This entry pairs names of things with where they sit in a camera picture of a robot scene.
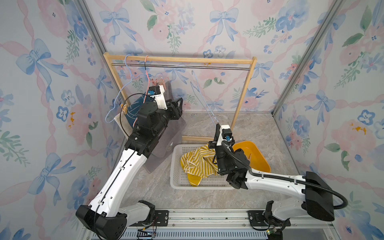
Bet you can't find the wooden clothes rack frame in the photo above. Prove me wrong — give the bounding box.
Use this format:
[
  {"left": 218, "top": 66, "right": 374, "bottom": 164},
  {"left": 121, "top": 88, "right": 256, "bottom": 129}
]
[{"left": 102, "top": 52, "right": 258, "bottom": 144}]

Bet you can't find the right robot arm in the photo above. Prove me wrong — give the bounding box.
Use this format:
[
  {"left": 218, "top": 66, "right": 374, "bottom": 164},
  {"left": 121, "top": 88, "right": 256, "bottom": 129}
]
[{"left": 209, "top": 124, "right": 348, "bottom": 229}]

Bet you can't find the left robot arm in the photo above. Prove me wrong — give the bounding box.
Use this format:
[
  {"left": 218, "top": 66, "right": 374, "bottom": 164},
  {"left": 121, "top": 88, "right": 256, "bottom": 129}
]
[{"left": 76, "top": 98, "right": 183, "bottom": 240}]

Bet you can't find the metal hanging rod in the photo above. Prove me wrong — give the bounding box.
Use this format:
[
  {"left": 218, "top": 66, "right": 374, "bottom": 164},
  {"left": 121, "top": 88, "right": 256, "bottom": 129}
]
[{"left": 112, "top": 63, "right": 250, "bottom": 71}]

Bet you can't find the yellow white striped towel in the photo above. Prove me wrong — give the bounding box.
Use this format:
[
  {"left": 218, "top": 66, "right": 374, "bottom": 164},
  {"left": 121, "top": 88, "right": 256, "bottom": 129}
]
[{"left": 180, "top": 144, "right": 218, "bottom": 187}]

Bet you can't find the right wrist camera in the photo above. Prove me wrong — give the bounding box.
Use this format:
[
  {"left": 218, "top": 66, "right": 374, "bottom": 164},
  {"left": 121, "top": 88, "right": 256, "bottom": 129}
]
[{"left": 217, "top": 125, "right": 235, "bottom": 146}]

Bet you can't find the beige towel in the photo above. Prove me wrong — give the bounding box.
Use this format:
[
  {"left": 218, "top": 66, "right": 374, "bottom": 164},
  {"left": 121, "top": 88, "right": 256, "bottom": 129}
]
[{"left": 114, "top": 113, "right": 133, "bottom": 139}]

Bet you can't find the grey terry towel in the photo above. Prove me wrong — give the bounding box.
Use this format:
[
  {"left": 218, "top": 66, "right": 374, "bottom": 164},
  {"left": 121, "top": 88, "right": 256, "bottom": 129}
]
[{"left": 143, "top": 80, "right": 187, "bottom": 174}]

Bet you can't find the white perforated plastic basket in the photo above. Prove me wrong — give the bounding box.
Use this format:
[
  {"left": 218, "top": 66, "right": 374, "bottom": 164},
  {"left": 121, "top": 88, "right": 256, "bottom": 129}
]
[{"left": 170, "top": 145, "right": 233, "bottom": 190}]

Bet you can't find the yellow plastic tray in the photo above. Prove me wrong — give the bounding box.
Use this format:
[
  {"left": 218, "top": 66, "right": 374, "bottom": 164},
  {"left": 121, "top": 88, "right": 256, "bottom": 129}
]
[{"left": 233, "top": 141, "right": 271, "bottom": 173}]

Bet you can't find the light blue wire hanger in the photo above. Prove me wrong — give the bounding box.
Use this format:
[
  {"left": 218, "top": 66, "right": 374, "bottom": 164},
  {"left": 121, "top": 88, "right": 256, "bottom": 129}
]
[{"left": 190, "top": 71, "right": 219, "bottom": 125}]

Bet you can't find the dark teal patterned towel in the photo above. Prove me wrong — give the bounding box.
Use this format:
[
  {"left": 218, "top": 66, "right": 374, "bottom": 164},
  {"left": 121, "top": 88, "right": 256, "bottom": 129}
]
[{"left": 125, "top": 95, "right": 153, "bottom": 127}]

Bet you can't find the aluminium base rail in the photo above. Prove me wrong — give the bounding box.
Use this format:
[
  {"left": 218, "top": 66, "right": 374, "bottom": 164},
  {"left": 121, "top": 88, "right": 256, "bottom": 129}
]
[{"left": 80, "top": 208, "right": 343, "bottom": 240}]

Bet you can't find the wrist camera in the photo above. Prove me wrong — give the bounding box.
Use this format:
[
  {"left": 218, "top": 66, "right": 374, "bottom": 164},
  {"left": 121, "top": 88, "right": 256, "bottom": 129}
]
[
  {"left": 148, "top": 85, "right": 168, "bottom": 110},
  {"left": 217, "top": 125, "right": 235, "bottom": 146}
]

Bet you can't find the pink wire hanger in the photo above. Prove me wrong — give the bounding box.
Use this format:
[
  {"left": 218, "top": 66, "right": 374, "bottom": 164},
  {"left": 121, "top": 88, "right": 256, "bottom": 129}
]
[{"left": 131, "top": 55, "right": 169, "bottom": 127}]

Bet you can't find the black corrugated cable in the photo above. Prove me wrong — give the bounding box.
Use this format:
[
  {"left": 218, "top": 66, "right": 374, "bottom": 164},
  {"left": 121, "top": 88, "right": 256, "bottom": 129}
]
[{"left": 221, "top": 140, "right": 349, "bottom": 210}]

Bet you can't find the orange clothespin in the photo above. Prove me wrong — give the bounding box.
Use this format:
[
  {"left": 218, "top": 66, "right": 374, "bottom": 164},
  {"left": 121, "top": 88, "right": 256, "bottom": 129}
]
[{"left": 120, "top": 104, "right": 128, "bottom": 115}]

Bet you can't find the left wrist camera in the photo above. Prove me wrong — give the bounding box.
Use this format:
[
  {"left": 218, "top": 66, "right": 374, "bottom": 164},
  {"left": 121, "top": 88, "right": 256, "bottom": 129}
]
[{"left": 148, "top": 85, "right": 168, "bottom": 110}]

